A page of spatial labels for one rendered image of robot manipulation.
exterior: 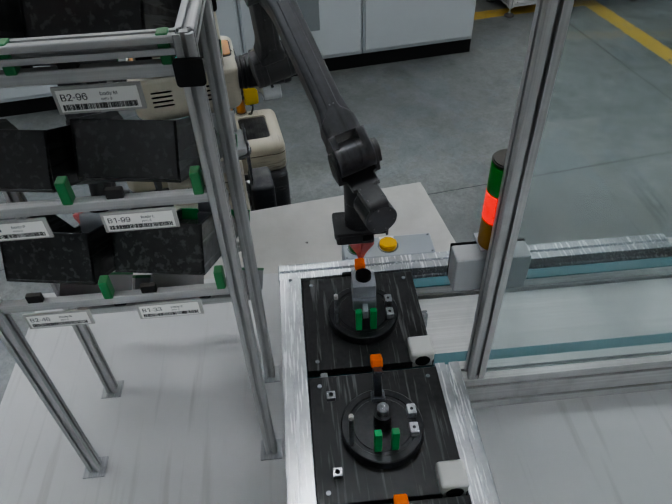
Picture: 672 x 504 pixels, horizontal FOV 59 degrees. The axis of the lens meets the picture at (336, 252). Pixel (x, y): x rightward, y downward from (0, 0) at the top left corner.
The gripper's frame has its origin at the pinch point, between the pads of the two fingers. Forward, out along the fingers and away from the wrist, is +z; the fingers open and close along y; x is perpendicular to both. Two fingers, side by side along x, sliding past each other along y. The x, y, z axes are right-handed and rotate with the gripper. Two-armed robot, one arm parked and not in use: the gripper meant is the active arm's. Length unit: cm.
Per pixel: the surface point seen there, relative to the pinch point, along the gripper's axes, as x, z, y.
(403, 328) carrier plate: -11.8, 9.7, 7.1
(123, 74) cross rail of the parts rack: -28, -56, -26
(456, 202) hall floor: 142, 109, 66
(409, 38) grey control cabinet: 302, 95, 70
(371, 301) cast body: -10.9, 1.6, 0.8
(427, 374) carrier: -23.2, 9.3, 9.5
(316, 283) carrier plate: 2.6, 9.8, -9.2
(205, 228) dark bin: -21.5, -29.4, -24.0
